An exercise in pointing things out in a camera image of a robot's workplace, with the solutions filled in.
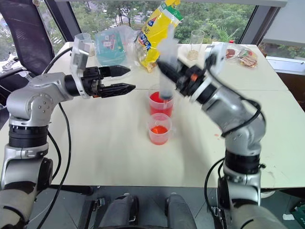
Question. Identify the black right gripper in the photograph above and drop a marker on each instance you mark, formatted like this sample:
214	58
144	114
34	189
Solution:
188	81

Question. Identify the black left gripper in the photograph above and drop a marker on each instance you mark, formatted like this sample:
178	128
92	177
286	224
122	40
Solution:
91	81

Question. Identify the clear plastic syringe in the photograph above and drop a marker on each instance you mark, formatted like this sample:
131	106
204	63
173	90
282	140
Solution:
166	47

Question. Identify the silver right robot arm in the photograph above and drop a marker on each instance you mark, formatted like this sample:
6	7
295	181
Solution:
238	112

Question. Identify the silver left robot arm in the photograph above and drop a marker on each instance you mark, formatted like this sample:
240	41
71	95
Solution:
35	102

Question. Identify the fuller cup of red liquid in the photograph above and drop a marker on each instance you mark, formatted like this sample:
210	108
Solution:
160	105

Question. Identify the clear plastic measuring cup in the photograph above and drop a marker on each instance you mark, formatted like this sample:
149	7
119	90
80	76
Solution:
89	41

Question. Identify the emptier cup of red liquid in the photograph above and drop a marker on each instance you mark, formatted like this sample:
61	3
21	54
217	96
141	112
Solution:
159	134

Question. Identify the tall clear glass with grains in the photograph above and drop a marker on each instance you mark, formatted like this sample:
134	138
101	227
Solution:
196	45

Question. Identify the clear bag with teal card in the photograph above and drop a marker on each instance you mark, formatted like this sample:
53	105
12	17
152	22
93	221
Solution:
110	47

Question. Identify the yellow snack bag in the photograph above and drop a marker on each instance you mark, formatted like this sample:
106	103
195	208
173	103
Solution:
157	35

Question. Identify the clear packet of red snacks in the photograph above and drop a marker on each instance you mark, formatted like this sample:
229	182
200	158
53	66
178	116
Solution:
243	56

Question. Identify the black mesh office chair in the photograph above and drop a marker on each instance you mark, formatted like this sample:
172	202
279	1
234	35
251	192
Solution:
28	38

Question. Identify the dark grey rounded shape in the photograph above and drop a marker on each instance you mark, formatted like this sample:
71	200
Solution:
119	212
179	212

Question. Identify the white paper scrap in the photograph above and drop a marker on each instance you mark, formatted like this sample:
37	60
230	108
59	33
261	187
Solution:
288	217

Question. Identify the green board on floor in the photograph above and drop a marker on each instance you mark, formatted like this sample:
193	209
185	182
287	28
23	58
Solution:
299	214

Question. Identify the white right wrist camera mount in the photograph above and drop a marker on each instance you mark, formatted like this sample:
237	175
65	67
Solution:
215	56

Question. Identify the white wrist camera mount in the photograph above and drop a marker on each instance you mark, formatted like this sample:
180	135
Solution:
78	57
215	56

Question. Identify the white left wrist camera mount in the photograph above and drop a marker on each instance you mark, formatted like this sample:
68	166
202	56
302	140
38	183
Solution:
78	57

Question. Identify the dark window frame post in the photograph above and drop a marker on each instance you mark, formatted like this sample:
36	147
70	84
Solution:
258	23
63	19

